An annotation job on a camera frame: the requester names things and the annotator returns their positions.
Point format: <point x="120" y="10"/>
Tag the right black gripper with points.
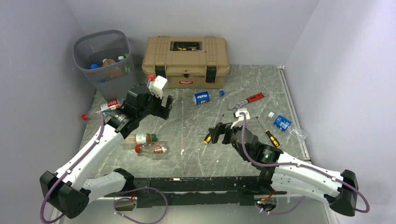
<point x="215" y="132"/>

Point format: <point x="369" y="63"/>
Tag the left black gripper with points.
<point x="160" y="111"/>

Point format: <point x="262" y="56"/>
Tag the green plastic bottle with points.
<point x="125" y="65"/>

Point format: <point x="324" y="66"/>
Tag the blue label bottle white cap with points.
<point x="285" y="125"/>

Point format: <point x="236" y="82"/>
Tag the orange label bottle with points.
<point x="113" y="72"/>

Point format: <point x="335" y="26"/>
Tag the clear bottle blue label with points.
<point x="93" y="66"/>

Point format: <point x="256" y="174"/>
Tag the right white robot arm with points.
<point x="280" y="171"/>

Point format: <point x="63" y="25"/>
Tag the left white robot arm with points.
<point x="68" y="189"/>

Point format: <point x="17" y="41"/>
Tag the red label bottle by bin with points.
<point x="104" y="109"/>

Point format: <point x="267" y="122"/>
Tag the grey mesh waste bin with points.
<point x="94" y="48"/>

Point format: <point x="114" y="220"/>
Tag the upper Pepsi bottle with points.
<point x="206" y="96"/>

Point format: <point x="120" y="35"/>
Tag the brown tea bottle green cap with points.
<point x="139" y="139"/>

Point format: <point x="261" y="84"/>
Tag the clear bottle red cap front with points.
<point x="154" y="150"/>

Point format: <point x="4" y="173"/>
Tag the tan plastic toolbox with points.
<point x="187" y="69"/>

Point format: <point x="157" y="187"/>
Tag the yellow black screwdriver right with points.
<point x="270" y="136"/>

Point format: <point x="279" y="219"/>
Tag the screwdriver on toolbox lid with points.
<point x="187" y="48"/>

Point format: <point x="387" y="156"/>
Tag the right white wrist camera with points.
<point x="242" y="115"/>

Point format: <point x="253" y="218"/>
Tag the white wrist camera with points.
<point x="157" y="86"/>
<point x="242" y="115"/>

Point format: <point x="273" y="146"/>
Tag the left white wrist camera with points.
<point x="157" y="86"/>

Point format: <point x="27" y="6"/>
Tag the red handled adjustable wrench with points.
<point x="248" y="100"/>

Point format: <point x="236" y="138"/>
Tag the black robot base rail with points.
<point x="178" y="191"/>

